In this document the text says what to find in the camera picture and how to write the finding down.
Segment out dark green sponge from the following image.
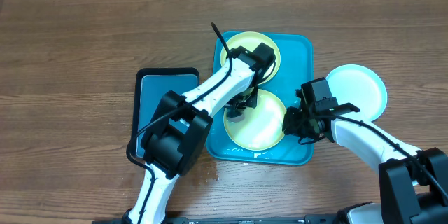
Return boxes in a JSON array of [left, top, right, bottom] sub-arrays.
[[225, 108, 245, 123]]

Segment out green rimmed plate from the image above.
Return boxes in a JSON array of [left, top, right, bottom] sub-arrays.
[[223, 31, 281, 84], [223, 89, 286, 151]]

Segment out light blue rimmed plate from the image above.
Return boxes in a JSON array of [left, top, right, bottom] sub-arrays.
[[326, 64, 388, 121]]

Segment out green rimmed plate top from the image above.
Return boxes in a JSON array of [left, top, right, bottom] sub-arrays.
[[223, 31, 281, 84]]

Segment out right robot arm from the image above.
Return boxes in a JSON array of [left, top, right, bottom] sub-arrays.
[[282, 78, 447, 224]]

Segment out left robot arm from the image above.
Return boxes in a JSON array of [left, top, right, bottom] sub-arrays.
[[121, 43, 275, 223]]

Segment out teal plastic serving tray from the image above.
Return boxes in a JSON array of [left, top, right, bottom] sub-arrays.
[[206, 33, 314, 166]]

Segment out black water tray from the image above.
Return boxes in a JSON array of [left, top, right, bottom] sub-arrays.
[[131, 67, 199, 138]]

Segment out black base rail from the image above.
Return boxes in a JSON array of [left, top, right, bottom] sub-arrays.
[[91, 213, 347, 224]]

